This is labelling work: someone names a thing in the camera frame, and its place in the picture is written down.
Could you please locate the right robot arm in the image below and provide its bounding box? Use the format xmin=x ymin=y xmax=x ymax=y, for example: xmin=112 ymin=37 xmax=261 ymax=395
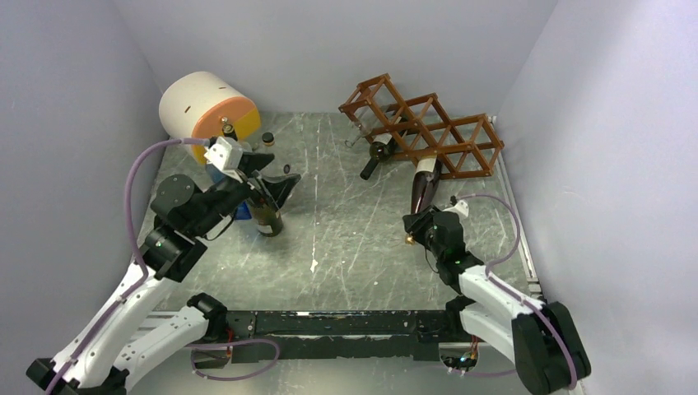
xmin=403 ymin=202 xmax=591 ymax=394

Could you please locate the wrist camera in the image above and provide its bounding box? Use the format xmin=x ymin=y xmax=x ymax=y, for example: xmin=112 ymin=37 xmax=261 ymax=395
xmin=444 ymin=199 xmax=470 ymax=219
xmin=204 ymin=137 xmax=244 ymax=174

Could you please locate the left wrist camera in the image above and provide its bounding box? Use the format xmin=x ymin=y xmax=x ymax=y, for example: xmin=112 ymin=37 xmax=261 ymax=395
xmin=204 ymin=137 xmax=244 ymax=174

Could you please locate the green wine bottle black cap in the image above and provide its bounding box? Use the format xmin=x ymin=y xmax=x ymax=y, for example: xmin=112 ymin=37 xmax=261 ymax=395
xmin=360 ymin=133 xmax=398 ymax=180

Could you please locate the white orange bread box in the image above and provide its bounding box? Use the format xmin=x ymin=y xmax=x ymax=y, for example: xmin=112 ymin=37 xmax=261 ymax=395
xmin=158 ymin=71 xmax=261 ymax=142

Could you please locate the round clear glass bottle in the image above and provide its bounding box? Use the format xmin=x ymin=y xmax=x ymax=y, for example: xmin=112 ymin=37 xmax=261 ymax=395
xmin=260 ymin=132 xmax=276 ymax=154

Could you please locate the blue glass bottle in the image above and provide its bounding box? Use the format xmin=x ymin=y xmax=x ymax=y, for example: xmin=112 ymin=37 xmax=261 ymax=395
xmin=205 ymin=163 xmax=252 ymax=221

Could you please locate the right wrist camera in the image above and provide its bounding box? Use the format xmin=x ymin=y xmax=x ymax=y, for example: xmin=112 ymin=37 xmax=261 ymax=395
xmin=444 ymin=199 xmax=470 ymax=219

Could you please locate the square clear whisky bottle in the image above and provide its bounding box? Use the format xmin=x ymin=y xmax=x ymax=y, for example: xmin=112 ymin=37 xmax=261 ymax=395
xmin=222 ymin=123 xmax=252 ymax=151

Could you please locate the wooden wine rack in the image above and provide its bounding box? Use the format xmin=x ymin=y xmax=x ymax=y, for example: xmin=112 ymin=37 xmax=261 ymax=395
xmin=338 ymin=73 xmax=505 ymax=179

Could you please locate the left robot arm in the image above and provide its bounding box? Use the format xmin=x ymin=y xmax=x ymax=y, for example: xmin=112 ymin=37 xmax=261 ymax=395
xmin=26 ymin=153 xmax=301 ymax=394

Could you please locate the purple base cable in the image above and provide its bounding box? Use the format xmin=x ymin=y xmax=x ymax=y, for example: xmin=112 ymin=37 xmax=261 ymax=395
xmin=185 ymin=337 xmax=282 ymax=382

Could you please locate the dark bottle gold cap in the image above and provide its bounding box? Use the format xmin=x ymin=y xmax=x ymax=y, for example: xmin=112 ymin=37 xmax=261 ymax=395
xmin=410 ymin=156 xmax=443 ymax=215

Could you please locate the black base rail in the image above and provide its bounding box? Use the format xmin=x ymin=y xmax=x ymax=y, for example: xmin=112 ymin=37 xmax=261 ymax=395
xmin=227 ymin=310 xmax=472 ymax=363

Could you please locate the green wine bottle silver cap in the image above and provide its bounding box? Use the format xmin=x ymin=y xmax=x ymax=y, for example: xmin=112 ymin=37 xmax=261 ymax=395
xmin=245 ymin=193 xmax=283 ymax=237

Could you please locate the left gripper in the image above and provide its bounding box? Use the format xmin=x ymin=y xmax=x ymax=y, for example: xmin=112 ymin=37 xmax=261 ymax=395
xmin=190 ymin=151 xmax=301 ymax=236

